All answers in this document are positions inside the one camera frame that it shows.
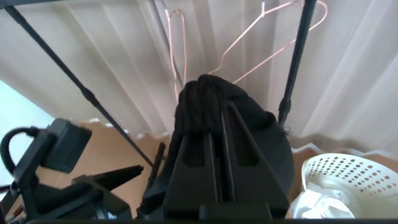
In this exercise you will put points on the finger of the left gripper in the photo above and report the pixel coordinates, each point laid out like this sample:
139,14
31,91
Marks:
119,177

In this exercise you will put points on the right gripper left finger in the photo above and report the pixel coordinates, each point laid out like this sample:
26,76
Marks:
192,186

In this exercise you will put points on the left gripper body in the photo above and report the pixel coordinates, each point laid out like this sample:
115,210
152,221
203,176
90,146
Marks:
77,202

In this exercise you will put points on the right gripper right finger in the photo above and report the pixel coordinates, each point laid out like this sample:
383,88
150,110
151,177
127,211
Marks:
255,186

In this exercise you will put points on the black shorts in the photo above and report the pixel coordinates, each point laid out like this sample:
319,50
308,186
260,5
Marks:
199,105

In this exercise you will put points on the pink clothes hanger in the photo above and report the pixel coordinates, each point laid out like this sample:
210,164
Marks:
170,46
264,61

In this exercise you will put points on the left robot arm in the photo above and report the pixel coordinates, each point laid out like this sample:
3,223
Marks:
12,205

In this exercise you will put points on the heap of clothes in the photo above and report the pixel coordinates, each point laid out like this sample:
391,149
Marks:
317,205

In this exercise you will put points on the white laundry basket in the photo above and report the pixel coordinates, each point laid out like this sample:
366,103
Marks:
357,177

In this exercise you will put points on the black clothes rack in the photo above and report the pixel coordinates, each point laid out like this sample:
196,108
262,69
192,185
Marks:
297,62

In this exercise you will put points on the white curtain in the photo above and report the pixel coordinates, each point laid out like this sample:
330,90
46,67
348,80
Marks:
357,77

